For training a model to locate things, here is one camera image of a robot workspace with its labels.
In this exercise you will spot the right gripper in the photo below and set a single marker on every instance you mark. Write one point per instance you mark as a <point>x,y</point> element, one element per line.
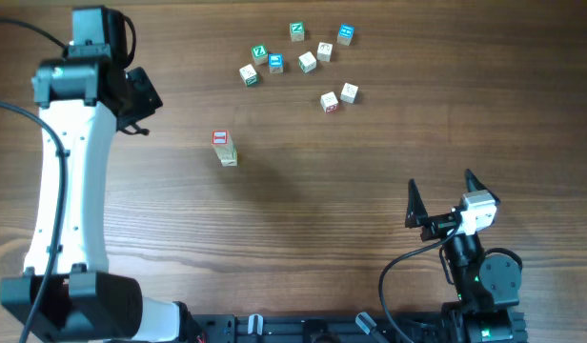
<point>417,216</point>

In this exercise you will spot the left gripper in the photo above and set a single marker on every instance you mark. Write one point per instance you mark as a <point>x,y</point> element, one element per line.
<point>152,99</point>

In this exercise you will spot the red M block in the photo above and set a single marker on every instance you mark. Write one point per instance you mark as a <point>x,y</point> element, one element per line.
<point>221,139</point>

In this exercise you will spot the white block green E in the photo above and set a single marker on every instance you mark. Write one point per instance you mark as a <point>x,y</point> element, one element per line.
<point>223,151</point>

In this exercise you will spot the white block yellow side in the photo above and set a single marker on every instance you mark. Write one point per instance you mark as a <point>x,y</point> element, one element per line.
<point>228,158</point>

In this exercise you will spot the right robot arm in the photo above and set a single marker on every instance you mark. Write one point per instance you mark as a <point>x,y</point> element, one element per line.
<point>487,282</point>

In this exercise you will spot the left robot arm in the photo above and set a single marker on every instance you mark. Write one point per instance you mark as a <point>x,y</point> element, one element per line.
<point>66,292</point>

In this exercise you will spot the white block blue side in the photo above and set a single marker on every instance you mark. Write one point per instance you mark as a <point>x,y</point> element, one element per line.
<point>349,93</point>

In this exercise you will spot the white block red Q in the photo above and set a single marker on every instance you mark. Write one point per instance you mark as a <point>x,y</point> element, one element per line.
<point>329,102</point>

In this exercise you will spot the white block teal side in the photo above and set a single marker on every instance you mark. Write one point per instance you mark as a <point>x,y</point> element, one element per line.
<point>248,75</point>

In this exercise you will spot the green Z block left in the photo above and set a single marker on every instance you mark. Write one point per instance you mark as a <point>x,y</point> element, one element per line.
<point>260,54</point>

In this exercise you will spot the green z block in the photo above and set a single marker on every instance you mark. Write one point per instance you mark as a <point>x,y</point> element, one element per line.
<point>297,31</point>
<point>260,54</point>

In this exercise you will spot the blue block centre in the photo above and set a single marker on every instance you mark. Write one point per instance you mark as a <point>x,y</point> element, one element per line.
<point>276,63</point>

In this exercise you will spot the white block red side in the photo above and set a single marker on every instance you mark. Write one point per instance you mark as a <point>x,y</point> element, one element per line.
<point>324,52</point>

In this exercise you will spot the blue block far right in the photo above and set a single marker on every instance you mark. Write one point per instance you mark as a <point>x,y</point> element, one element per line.
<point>345,35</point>

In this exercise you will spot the white block green side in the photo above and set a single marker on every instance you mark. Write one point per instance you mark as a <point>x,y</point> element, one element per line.
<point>307,62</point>

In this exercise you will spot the green Z block far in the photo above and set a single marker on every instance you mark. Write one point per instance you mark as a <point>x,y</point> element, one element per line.
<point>297,31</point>

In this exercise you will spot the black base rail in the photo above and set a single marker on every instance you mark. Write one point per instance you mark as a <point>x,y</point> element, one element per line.
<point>419,327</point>

